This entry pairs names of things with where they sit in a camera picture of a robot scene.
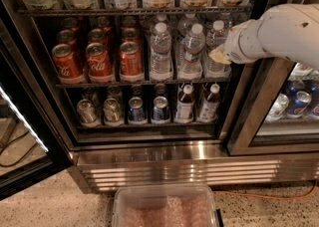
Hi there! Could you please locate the water bottle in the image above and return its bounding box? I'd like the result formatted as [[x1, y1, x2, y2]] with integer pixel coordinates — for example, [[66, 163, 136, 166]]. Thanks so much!
[[147, 14, 170, 32], [180, 23, 205, 74], [177, 14, 198, 38], [217, 13, 233, 29], [151, 22, 171, 75], [206, 20, 227, 72]]

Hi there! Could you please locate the coca-cola can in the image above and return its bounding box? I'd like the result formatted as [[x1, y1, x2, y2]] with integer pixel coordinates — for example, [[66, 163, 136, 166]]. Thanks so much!
[[52, 44, 83, 79], [86, 43, 112, 77], [120, 41, 143, 76]]

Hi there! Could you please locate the clear plastic storage bin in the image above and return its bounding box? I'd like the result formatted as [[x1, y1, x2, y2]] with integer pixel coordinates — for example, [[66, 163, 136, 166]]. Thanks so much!
[[112, 184, 224, 227]]

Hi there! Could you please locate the blue pepsi can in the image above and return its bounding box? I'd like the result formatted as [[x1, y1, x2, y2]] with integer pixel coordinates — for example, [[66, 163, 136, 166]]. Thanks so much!
[[153, 97, 169, 121], [129, 97, 146, 121]]

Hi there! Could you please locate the stainless steel display fridge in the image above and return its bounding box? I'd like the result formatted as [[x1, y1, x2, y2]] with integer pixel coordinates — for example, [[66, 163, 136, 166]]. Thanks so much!
[[0, 0, 319, 193]]

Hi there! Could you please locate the black cable behind door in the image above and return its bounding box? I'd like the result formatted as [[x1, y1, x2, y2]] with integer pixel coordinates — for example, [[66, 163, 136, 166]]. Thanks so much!
[[0, 130, 38, 168]]

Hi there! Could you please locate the front left coca-cola can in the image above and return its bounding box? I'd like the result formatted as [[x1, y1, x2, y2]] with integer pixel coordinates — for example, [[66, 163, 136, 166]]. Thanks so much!
[[52, 44, 83, 79]]

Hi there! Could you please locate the right brown tea bottle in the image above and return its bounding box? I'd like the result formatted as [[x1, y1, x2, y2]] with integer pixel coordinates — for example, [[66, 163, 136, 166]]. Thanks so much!
[[198, 84, 220, 122]]

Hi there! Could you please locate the front right blue pepsi can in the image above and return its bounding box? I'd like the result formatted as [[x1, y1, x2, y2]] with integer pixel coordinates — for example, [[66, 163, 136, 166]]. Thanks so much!
[[153, 97, 169, 121]]

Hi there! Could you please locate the second row right cola can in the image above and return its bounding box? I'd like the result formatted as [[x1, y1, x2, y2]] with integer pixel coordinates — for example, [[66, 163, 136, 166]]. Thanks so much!
[[122, 28, 141, 44]]

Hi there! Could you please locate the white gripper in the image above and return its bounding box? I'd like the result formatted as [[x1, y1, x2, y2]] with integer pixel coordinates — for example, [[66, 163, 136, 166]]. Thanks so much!
[[208, 20, 266, 65]]

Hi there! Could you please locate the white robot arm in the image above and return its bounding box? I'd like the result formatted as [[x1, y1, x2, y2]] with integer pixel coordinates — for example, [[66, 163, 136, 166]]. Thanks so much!
[[208, 4, 319, 70]]

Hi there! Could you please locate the second row left cola can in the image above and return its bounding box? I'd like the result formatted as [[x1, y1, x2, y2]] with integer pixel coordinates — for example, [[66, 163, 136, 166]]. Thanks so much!
[[57, 29, 77, 47]]

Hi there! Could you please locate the front middle coca-cola can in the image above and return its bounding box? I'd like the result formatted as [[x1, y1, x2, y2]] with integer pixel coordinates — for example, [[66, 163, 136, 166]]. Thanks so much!
[[86, 43, 112, 77]]

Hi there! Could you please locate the front right coca-cola can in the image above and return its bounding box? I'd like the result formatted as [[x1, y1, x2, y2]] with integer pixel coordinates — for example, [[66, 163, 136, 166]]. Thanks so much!
[[120, 41, 143, 76]]

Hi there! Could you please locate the silver can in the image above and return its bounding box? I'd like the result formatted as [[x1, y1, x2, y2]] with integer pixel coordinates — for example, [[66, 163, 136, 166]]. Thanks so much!
[[103, 98, 121, 122], [77, 99, 98, 123]]

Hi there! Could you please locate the white can behind right door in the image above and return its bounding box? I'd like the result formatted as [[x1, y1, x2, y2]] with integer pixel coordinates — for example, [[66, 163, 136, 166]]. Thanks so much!
[[265, 94, 289, 121]]

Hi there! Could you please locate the brown tea bottle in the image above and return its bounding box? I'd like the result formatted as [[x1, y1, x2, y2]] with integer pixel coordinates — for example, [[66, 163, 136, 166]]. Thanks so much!
[[175, 85, 194, 123], [198, 84, 220, 122]]

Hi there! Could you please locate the orange power cable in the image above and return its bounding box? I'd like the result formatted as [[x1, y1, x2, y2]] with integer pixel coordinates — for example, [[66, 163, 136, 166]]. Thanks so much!
[[212, 180, 319, 201]]

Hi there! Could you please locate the second row cola can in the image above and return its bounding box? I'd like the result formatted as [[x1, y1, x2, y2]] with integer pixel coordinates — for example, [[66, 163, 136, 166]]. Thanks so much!
[[57, 29, 77, 47], [122, 28, 141, 44], [88, 28, 107, 45]]

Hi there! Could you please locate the front left blue pepsi can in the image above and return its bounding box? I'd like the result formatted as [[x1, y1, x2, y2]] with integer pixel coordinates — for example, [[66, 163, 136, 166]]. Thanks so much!
[[129, 97, 146, 121]]

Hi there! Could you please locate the open glass fridge door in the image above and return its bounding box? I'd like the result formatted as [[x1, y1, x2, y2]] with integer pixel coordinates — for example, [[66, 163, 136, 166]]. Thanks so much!
[[0, 2, 71, 200]]

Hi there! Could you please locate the second row middle cola can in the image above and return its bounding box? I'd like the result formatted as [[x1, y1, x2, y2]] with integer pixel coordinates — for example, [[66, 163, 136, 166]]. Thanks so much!
[[88, 28, 107, 45]]

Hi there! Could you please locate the front left silver can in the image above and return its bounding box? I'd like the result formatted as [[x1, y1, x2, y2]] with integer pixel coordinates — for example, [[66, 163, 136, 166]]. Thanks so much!
[[77, 99, 98, 123]]

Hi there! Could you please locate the pepsi can behind right door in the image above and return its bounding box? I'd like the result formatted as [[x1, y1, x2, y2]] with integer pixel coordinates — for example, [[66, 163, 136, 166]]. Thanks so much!
[[286, 91, 312, 118]]

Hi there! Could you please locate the closed right glass fridge door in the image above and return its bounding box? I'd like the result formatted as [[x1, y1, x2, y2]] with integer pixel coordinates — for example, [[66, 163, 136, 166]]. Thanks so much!
[[227, 0, 319, 156]]

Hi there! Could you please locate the left brown tea bottle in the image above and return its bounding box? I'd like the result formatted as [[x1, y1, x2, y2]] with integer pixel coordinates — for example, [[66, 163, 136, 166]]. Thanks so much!
[[175, 85, 194, 123]]

